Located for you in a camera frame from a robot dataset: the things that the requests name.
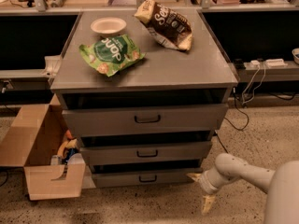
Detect grey bottom drawer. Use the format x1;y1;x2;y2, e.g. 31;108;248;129
92;168;203;188

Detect white plug adapter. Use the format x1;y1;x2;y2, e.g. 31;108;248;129
250;60;260;67

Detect white paper bowl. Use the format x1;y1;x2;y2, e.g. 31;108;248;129
91;17;126;35

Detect items inside cardboard box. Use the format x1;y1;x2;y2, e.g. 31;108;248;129
50;130;79;165

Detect brown chip bag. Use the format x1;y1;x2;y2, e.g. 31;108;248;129
135;0;192;51

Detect grey top drawer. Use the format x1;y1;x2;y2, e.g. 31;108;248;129
63;104;228;137

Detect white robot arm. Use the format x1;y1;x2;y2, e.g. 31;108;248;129
188;153;299;224

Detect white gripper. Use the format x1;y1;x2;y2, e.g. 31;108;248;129
187;167;231;215

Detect grey middle drawer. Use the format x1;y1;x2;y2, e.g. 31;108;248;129
80;141;211;165

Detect green snack bag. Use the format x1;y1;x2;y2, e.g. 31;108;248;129
79;35;145;77

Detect grey drawer cabinet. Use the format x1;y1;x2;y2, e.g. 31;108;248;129
51;8;237;175

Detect grey drawer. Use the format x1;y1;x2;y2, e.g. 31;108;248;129
92;168;203;188
80;141;211;165
63;104;228;137

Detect open cardboard box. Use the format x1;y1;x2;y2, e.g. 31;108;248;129
0;97;86;201

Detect black floor cable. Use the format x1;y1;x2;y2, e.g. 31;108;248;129
214;87;250;154

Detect white power strip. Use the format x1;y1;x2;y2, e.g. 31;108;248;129
265;59;287;68

